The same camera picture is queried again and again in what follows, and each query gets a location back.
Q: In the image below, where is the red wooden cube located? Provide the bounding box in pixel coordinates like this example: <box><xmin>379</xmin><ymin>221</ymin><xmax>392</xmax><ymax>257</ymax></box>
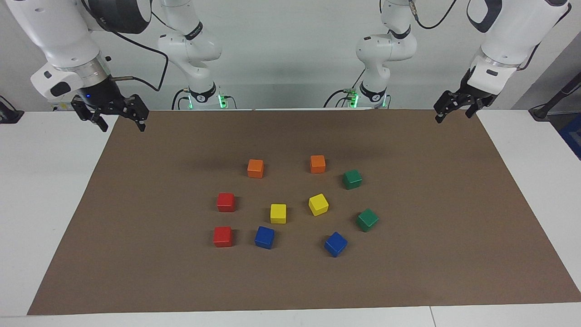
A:
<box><xmin>217</xmin><ymin>193</ymin><xmax>236</xmax><ymax>213</ymax></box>
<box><xmin>213</xmin><ymin>226</ymin><xmax>233</xmax><ymax>248</ymax></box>

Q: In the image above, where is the brown table mat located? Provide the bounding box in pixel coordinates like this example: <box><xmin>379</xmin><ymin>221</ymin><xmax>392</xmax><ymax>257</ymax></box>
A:
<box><xmin>27</xmin><ymin>109</ymin><xmax>581</xmax><ymax>315</ymax></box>

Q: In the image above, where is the black stand pole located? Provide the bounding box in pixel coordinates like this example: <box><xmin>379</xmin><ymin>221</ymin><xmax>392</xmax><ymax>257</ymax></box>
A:
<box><xmin>529</xmin><ymin>72</ymin><xmax>581</xmax><ymax>121</ymax></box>

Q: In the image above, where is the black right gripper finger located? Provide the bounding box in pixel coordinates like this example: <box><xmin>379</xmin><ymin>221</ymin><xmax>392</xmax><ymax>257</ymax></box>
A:
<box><xmin>72</xmin><ymin>97</ymin><xmax>109</xmax><ymax>133</ymax></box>
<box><xmin>123</xmin><ymin>94</ymin><xmax>149</xmax><ymax>132</ymax></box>

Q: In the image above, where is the black arm base cable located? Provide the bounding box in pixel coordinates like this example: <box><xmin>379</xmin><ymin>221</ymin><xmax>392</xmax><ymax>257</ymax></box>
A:
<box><xmin>324</xmin><ymin>89</ymin><xmax>359</xmax><ymax>108</ymax></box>
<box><xmin>172</xmin><ymin>88</ymin><xmax>191</xmax><ymax>110</ymax></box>

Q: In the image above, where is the blue crate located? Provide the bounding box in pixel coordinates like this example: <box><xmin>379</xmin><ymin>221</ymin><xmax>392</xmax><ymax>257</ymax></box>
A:
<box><xmin>558</xmin><ymin>113</ymin><xmax>581</xmax><ymax>160</ymax></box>

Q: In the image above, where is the green wooden cube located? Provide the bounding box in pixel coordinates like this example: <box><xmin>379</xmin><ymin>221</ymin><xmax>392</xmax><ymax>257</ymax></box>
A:
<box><xmin>356</xmin><ymin>208</ymin><xmax>379</xmax><ymax>233</ymax></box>
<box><xmin>342</xmin><ymin>169</ymin><xmax>363</xmax><ymax>190</ymax></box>

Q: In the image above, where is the black right arm base cable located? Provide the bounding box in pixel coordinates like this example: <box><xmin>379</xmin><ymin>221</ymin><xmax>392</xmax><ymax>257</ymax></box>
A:
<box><xmin>172</xmin><ymin>88</ymin><xmax>191</xmax><ymax>110</ymax></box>

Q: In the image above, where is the black left arm base cable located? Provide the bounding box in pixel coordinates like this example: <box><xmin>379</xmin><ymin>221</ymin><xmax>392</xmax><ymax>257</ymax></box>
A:
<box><xmin>324</xmin><ymin>89</ymin><xmax>359</xmax><ymax>108</ymax></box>

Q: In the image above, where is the blue wooden cube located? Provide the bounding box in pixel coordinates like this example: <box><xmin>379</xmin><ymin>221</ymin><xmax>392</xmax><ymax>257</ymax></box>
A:
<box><xmin>254</xmin><ymin>226</ymin><xmax>276</xmax><ymax>250</ymax></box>
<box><xmin>324</xmin><ymin>232</ymin><xmax>349</xmax><ymax>258</ymax></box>

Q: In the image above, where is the black clamp mount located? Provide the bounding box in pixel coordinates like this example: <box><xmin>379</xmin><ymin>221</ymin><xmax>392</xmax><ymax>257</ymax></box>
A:
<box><xmin>0</xmin><ymin>95</ymin><xmax>24</xmax><ymax>124</ymax></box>

